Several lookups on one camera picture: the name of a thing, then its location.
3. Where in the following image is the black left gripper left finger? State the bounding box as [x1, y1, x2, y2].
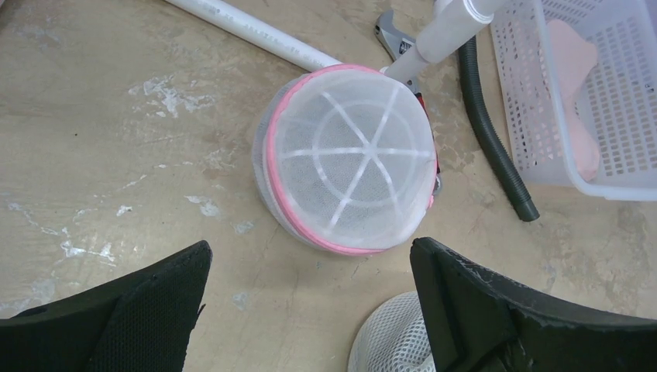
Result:
[1, 240, 212, 371]

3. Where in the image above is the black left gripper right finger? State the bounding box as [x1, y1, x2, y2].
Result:
[410, 237, 656, 371]

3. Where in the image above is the pink-rimmed mesh laundry bag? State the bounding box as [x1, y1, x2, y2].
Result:
[252, 64, 439, 256]

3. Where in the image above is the pink bra in basket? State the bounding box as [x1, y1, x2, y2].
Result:
[547, 19, 600, 181]

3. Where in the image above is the white plastic basket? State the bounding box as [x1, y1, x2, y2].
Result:
[490, 1, 656, 202]

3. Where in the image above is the black corrugated hose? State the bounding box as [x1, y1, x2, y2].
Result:
[457, 36, 541, 222]

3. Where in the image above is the red-handled adjustable wrench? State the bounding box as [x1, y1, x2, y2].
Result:
[373, 9, 429, 112]

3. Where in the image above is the white PVC pipe frame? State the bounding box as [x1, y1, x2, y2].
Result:
[170, 1, 505, 83]

